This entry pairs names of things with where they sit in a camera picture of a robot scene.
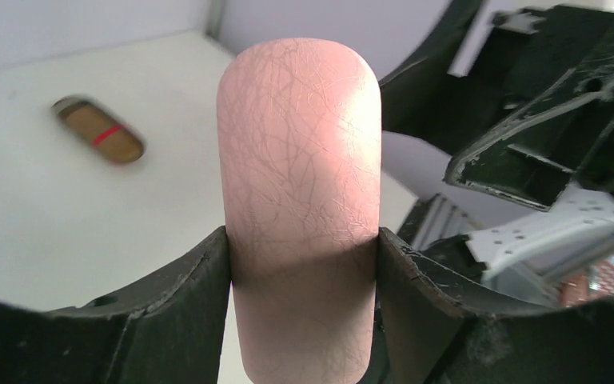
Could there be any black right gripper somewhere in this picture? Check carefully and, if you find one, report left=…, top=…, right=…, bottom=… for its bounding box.
left=381, top=1, right=614, bottom=210

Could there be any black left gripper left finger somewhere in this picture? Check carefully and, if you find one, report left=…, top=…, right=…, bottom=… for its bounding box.
left=0, top=228, right=230, bottom=383

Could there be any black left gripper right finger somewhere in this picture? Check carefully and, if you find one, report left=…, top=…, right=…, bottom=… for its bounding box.
left=377, top=228, right=614, bottom=383

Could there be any pink glasses case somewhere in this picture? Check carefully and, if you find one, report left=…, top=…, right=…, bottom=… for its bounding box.
left=217, top=38, right=381, bottom=383

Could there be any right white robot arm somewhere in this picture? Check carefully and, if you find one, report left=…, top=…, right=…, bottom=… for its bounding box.
left=381, top=1, right=614, bottom=305

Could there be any brown glasses case red stripe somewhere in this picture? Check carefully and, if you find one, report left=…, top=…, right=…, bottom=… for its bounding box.
left=51, top=95, right=146, bottom=164

